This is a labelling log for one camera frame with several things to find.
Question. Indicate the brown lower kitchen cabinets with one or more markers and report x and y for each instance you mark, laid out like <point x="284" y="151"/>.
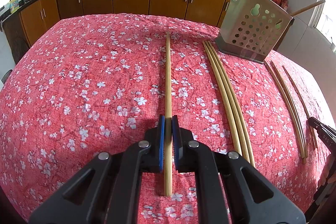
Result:
<point x="32" y="20"/>

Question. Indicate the red floral tablecloth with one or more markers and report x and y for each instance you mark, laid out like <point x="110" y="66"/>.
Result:
<point x="97" y="83"/>

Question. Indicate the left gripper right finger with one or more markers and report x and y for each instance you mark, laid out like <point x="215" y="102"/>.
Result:
<point x="229" y="189"/>

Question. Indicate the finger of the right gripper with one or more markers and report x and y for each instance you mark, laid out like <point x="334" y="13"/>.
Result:
<point x="325" y="133"/>

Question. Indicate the yellow detergent bottle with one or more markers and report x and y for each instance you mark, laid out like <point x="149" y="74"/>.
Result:
<point x="14" y="5"/>

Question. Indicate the right window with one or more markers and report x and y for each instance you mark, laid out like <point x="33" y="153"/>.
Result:
<point x="323" y="19"/>

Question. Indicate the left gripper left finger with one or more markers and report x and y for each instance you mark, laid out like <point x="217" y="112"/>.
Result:
<point x="106" y="190"/>

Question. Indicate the perforated metal utensil holder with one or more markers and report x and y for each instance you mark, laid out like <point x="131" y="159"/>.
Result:
<point x="251" y="28"/>

